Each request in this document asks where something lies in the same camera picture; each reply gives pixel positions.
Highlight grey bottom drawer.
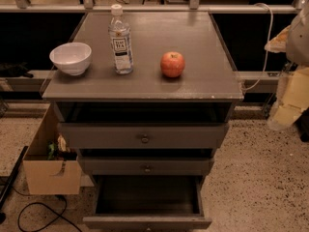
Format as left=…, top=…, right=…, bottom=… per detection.
left=83, top=176, right=211, bottom=232

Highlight grey drawer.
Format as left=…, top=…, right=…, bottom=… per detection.
left=78, top=149, right=213, bottom=176
left=58, top=123, right=229, bottom=149
left=83, top=176, right=211, bottom=232

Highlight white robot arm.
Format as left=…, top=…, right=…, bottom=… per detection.
left=265, top=4, right=309, bottom=131

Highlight grey wooden drawer cabinet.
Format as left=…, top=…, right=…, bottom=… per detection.
left=42, top=11, right=244, bottom=179

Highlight grey top drawer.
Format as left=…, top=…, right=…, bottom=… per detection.
left=58, top=123, right=229, bottom=149

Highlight grey middle drawer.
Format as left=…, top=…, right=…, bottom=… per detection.
left=78, top=149, right=213, bottom=176

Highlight red apple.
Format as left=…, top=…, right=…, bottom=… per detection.
left=160, top=51, right=185, bottom=78

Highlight clear plastic water bottle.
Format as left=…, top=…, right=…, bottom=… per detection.
left=108, top=4, right=133, bottom=74

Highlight white ceramic bowl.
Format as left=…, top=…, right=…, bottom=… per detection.
left=49, top=43, right=92, bottom=75

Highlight items inside cardboard box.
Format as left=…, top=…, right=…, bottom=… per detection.
left=46, top=134, right=77, bottom=160

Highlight cardboard box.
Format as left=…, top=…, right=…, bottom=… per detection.
left=23, top=107, right=81, bottom=195

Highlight black bar on floor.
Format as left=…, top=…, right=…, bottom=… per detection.
left=0, top=146, right=28, bottom=224

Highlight white cable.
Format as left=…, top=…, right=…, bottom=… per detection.
left=240, top=2, right=274, bottom=93

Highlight black cable on floor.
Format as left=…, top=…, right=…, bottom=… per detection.
left=13, top=187, right=83, bottom=232

